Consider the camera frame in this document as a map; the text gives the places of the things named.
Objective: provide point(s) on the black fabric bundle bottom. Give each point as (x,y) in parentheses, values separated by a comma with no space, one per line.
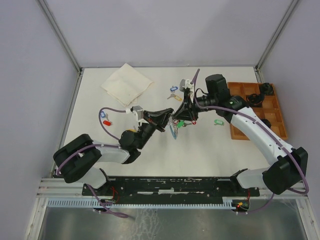
(266,122)

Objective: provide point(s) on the wooden compartment tray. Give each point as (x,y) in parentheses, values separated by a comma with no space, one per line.
(270,109)

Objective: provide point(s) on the yellow tag key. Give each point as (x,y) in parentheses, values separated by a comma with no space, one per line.
(133,129)
(174,96)

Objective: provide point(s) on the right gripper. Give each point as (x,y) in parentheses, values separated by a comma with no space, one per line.
(183,112)

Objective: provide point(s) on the green tag key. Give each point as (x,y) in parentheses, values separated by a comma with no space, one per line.
(218,122)
(180,124)

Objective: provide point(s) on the red tag key bunch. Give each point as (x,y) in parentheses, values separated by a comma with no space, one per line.
(187,123)

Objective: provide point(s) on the black fabric bundle top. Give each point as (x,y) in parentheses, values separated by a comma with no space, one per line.
(266,89)

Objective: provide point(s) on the aluminium rail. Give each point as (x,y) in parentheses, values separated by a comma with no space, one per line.
(58,188)

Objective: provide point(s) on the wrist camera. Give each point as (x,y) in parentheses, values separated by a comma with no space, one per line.
(138,112)
(187,85)

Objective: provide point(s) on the aluminium frame post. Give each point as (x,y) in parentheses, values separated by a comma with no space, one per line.
(277,33)
(45,8)

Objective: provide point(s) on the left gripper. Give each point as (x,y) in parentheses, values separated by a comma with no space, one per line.
(159,118)

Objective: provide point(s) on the black mounting plate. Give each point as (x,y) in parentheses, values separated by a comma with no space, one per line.
(164,190)

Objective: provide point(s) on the left aluminium frame post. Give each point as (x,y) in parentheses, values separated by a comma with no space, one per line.
(45,8)

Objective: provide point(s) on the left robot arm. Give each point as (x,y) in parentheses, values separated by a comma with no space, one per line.
(75,161)

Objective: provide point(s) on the blue tag upper key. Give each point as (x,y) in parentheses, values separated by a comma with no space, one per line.
(174,88)

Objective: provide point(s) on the right aluminium frame post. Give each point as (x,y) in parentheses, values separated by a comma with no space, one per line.
(277,33)

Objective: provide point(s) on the blue tag key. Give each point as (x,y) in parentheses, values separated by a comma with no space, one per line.
(104,116)
(174,88)

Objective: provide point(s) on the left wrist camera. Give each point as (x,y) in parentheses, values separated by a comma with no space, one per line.
(138,112)

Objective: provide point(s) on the black fabric bundle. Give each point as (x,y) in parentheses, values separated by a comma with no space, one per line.
(255,100)
(266,122)
(266,89)

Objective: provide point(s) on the blue handled key organiser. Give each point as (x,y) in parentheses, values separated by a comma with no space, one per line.
(173,127)

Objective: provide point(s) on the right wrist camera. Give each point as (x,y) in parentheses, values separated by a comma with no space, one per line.
(187,85)

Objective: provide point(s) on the white folded cloth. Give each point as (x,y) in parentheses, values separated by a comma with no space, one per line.
(126,84)

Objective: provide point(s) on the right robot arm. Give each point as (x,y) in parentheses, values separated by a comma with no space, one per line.
(287,165)

